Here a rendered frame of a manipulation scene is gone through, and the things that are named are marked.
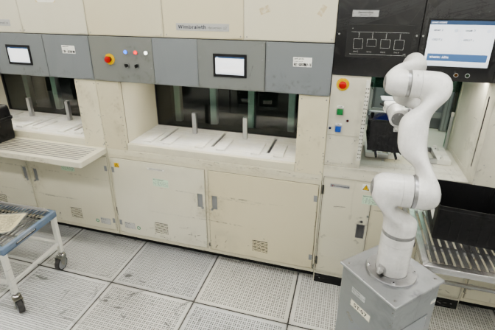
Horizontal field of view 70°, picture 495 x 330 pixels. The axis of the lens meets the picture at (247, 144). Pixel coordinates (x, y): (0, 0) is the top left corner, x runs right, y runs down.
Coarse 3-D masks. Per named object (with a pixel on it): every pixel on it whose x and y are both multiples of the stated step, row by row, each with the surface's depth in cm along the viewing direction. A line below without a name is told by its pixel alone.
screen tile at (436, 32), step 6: (432, 30) 167; (438, 30) 166; (444, 30) 166; (450, 30) 165; (432, 36) 168; (438, 36) 167; (444, 36) 166; (450, 36) 166; (456, 36) 165; (432, 42) 169; (438, 42) 168; (444, 42) 167; (450, 42) 167; (456, 42) 166; (432, 48) 170; (438, 48) 169; (444, 48) 168; (450, 48) 168; (456, 48) 167
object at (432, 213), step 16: (448, 192) 178; (464, 192) 175; (480, 192) 172; (448, 208) 154; (464, 208) 178; (480, 208) 175; (432, 224) 163; (448, 224) 156; (464, 224) 153; (480, 224) 151; (448, 240) 159; (464, 240) 156; (480, 240) 153
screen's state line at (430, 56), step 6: (432, 54) 171; (438, 54) 170; (444, 54) 169; (450, 54) 168; (438, 60) 171; (444, 60) 170; (450, 60) 169; (456, 60) 169; (462, 60) 168; (468, 60) 167; (474, 60) 167; (480, 60) 166
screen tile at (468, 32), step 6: (468, 30) 163; (474, 30) 162; (480, 30) 162; (492, 30) 160; (468, 36) 164; (474, 36) 163; (480, 36) 163; (486, 36) 162; (492, 36) 161; (486, 42) 163; (462, 48) 166; (468, 48) 166; (474, 48) 165; (480, 48) 164; (486, 48) 164
